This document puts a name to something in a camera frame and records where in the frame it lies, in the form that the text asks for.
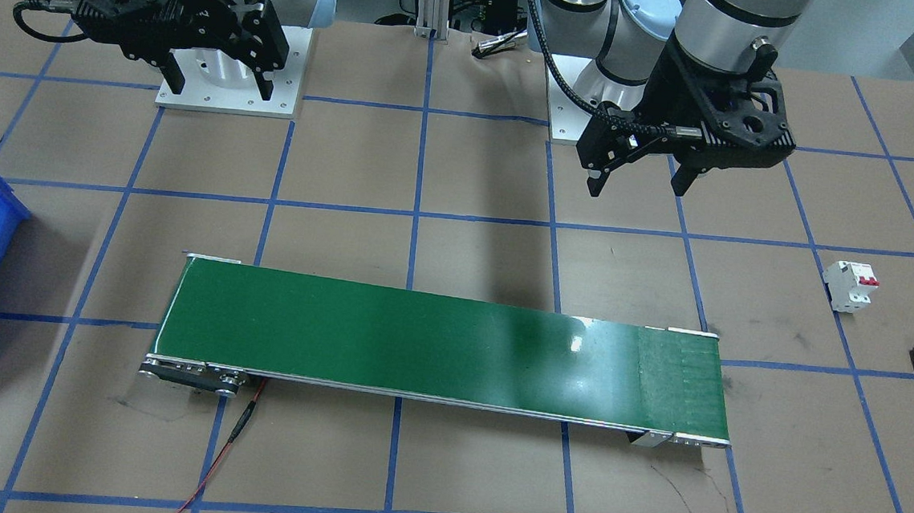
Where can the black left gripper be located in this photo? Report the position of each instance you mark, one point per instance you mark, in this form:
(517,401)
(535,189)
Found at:
(672,86)

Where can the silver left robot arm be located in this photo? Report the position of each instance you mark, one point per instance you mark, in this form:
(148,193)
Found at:
(716,33)

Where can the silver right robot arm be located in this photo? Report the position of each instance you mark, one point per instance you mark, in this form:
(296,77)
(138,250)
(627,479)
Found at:
(307,13)

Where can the black power adapter box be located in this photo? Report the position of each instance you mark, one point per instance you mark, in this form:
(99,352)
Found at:
(497,17)

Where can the white red circuit breaker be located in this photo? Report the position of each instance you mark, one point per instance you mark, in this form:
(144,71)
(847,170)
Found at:
(849,285)

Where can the green conveyor belt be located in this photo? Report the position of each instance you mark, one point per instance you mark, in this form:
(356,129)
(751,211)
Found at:
(226,321)

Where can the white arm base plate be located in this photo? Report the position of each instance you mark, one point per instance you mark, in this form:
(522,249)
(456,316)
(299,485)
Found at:
(232,72)
(578,85)

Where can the aluminium frame post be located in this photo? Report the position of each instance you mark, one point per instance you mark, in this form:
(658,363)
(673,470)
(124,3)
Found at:
(433,19)

